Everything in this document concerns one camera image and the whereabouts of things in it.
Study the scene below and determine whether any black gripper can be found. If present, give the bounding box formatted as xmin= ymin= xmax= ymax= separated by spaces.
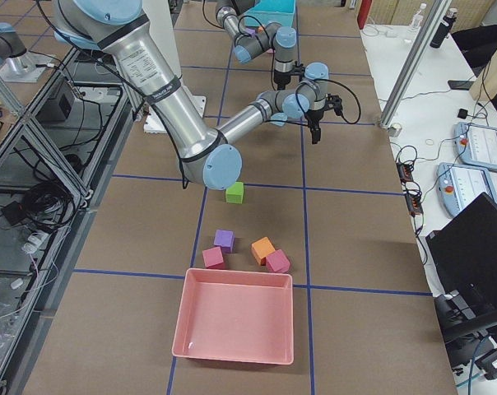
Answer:
xmin=272 ymin=61 xmax=304 ymax=91
xmin=305 ymin=109 xmax=324 ymax=144

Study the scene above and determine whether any light blue block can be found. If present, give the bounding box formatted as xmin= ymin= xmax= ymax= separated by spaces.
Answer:
xmin=269 ymin=113 xmax=288 ymax=127

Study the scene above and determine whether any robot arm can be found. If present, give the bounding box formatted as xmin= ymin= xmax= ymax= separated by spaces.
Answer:
xmin=215 ymin=0 xmax=305 ymax=91
xmin=53 ymin=1 xmax=328 ymax=190

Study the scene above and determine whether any light blue plastic bin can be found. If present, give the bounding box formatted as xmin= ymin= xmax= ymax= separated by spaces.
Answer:
xmin=244 ymin=0 xmax=296 ymax=26

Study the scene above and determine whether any orange black power strip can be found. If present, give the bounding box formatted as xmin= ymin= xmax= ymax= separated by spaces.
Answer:
xmin=396 ymin=162 xmax=424 ymax=217

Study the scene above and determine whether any green foam block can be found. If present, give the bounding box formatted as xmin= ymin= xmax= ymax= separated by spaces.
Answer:
xmin=225 ymin=181 xmax=244 ymax=204

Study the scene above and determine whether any orange block right side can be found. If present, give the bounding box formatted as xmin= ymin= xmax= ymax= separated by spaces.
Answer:
xmin=251 ymin=237 xmax=276 ymax=266

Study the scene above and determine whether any clear hand sanitizer bottle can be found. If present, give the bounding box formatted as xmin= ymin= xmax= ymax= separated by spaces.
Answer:
xmin=408 ymin=3 xmax=427 ymax=31

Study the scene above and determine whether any purple block right side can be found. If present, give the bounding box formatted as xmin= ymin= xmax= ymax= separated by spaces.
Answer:
xmin=214 ymin=229 xmax=235 ymax=253

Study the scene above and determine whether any magenta block near orange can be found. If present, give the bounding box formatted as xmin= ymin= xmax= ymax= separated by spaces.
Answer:
xmin=265 ymin=249 xmax=290 ymax=273

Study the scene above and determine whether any black water bottle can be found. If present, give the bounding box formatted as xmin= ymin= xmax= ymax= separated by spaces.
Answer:
xmin=430 ymin=7 xmax=458 ymax=49

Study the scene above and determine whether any teach pendant near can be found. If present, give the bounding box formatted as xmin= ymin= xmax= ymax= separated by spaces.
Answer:
xmin=437 ymin=162 xmax=497 ymax=217

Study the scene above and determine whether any teach pendant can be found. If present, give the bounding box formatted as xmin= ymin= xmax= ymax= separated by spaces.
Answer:
xmin=453 ymin=122 xmax=497 ymax=172
xmin=437 ymin=162 xmax=497 ymax=217

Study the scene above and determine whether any magenta block near purple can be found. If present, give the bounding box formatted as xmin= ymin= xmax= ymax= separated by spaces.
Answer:
xmin=202 ymin=246 xmax=225 ymax=269

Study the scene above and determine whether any teach pendant far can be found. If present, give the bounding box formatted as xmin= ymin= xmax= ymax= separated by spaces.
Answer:
xmin=453 ymin=122 xmax=497 ymax=172

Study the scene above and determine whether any black laptop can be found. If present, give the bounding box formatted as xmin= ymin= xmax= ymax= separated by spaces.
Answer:
xmin=426 ymin=193 xmax=497 ymax=307

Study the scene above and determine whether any pink plastic tray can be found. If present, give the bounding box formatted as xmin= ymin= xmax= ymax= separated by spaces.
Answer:
xmin=172 ymin=268 xmax=294 ymax=365

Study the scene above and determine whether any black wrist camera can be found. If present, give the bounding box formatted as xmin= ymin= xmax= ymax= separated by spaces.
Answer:
xmin=326 ymin=94 xmax=343 ymax=117

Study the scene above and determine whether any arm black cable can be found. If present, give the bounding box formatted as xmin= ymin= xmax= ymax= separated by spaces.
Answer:
xmin=297 ymin=78 xmax=363 ymax=125

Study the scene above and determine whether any aluminium frame post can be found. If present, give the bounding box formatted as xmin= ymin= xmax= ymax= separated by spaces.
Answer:
xmin=379 ymin=0 xmax=451 ymax=137

